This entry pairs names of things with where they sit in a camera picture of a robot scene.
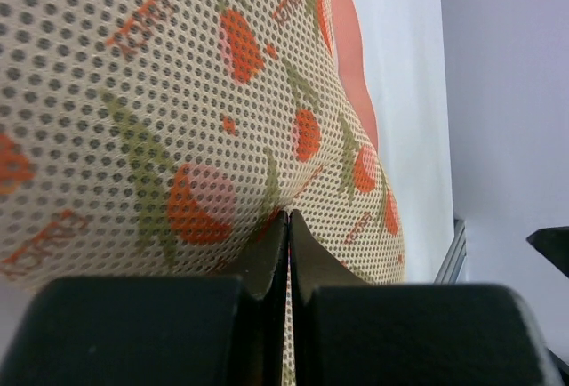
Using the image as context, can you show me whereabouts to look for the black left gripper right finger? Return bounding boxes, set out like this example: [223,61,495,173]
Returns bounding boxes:
[289,211,562,385]

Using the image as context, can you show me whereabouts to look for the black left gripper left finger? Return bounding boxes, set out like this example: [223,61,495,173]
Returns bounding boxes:
[1,213,288,385]

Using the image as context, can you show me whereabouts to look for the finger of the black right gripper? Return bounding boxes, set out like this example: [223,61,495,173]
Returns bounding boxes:
[526,226,569,275]

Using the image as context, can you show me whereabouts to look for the floral mesh laundry bag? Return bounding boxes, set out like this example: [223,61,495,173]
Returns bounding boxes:
[1,0,405,385]

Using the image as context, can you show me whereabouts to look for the aluminium front rail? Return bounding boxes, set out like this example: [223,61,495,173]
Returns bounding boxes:
[434,219,467,285]

